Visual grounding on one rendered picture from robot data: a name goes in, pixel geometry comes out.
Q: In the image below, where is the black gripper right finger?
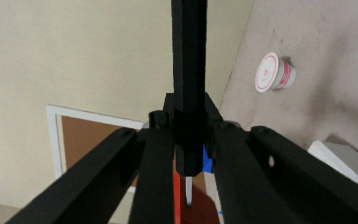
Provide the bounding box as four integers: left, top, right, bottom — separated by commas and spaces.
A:
203, 92, 358, 224

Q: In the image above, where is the round tin with blue lid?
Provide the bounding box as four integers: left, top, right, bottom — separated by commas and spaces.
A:
215, 188, 222, 214

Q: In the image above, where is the white and pink yogurt cup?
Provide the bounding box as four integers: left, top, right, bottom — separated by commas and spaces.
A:
256, 53, 296, 92

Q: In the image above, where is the blue box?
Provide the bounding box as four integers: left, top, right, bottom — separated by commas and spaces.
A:
203, 146, 212, 173

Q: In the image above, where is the red frying pan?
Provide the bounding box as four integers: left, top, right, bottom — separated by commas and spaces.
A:
171, 14, 221, 224

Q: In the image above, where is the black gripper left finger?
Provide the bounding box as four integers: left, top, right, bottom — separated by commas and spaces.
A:
4, 93, 175, 224

